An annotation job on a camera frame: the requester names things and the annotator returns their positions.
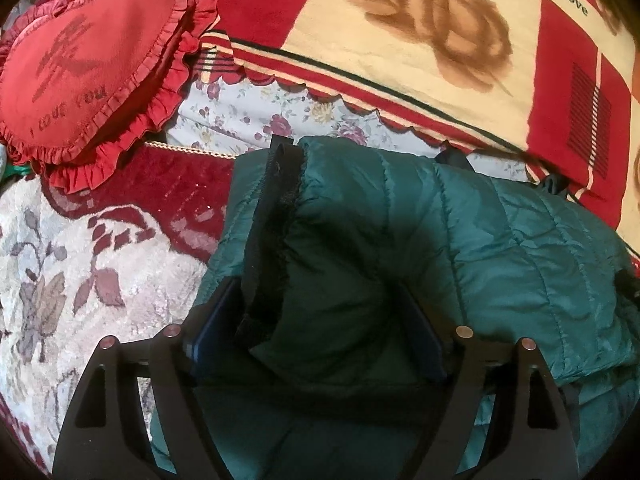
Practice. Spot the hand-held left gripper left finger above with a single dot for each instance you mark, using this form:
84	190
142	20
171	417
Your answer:
210	345

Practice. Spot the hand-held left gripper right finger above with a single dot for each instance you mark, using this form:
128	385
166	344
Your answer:
425	345

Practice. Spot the green puffer jacket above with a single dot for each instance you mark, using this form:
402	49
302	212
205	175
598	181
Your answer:
450	235

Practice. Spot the cream red floral bedspread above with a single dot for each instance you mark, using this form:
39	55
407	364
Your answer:
100	260

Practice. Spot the red heart-shaped frilled pillow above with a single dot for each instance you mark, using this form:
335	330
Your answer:
90	60

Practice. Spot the red cream checked rose blanket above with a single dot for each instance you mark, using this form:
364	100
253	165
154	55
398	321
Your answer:
350	0

